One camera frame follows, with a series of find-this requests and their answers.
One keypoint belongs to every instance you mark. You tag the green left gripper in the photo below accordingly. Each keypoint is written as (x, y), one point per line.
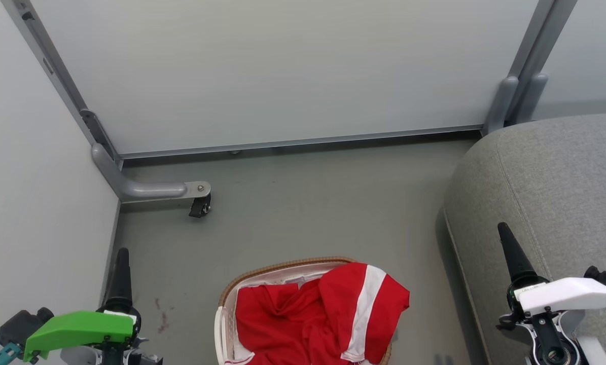
(79, 327)

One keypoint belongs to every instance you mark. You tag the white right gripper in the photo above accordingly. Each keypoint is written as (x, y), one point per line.
(566, 296)

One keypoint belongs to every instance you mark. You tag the red and white garment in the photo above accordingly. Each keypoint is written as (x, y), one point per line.
(302, 319)

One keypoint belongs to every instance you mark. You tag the grey fabric sofa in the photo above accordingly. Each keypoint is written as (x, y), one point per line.
(551, 203)

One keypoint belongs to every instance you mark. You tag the black caster wheel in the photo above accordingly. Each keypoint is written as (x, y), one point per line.
(200, 206)

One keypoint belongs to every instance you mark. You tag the teal connector piece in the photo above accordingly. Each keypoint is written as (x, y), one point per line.
(4, 355)

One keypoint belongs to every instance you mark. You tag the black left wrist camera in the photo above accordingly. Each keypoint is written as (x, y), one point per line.
(24, 324)

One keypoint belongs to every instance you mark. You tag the grey partition bottom rail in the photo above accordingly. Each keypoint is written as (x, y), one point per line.
(292, 142)

